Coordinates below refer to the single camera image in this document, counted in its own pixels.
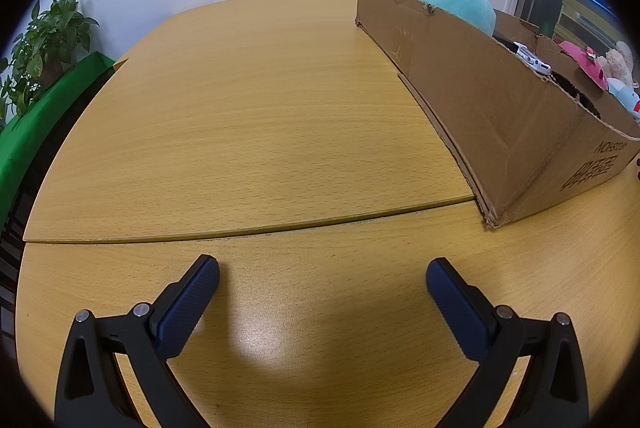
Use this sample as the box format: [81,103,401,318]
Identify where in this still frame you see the green cloth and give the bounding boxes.
[0,52,117,229]

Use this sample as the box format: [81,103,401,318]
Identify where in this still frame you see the beige teddy plush toy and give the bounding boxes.
[597,41,636,82]

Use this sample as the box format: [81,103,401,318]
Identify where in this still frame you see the black sunglasses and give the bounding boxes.
[550,71,603,119]

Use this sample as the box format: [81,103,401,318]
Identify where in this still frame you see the cardboard box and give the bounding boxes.
[355,0,640,229]

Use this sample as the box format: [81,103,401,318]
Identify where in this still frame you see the light blue plush toy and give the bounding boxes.
[607,77,640,121]

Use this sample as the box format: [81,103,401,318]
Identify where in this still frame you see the white handheld device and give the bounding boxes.
[510,41,552,76]

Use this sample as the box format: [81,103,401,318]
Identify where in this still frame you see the teal round plush toy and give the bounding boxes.
[400,0,497,36]

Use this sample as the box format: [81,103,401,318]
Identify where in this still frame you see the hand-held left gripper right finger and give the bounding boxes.
[426,258,591,428]

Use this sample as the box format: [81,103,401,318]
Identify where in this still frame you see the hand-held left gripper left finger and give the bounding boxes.
[54,254,221,428]

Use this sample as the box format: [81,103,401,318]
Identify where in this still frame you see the potted green plant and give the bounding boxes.
[0,0,100,129]

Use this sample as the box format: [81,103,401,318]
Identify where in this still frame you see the pink plush toy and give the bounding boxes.
[559,39,610,92]

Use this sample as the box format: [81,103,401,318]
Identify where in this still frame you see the wooden desktop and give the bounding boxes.
[15,0,640,428]

